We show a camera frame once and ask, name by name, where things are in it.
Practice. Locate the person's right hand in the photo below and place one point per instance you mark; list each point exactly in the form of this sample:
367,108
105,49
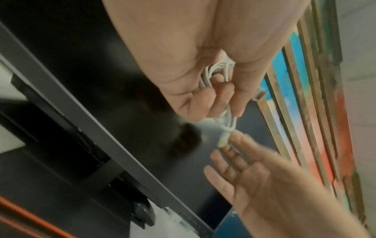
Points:
279,197

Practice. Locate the person's left hand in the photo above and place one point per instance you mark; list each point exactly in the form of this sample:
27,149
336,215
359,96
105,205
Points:
191,30

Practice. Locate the navy blue drawer unit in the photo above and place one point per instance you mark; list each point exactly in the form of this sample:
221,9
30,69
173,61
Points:
229,220

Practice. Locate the black computer monitor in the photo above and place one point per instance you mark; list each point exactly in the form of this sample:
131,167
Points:
88,58

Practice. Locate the small black oval device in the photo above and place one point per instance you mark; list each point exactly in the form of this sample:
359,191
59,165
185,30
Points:
144,215

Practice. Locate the black red-striped monitor stand base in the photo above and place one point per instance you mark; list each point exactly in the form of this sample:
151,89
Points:
44,186

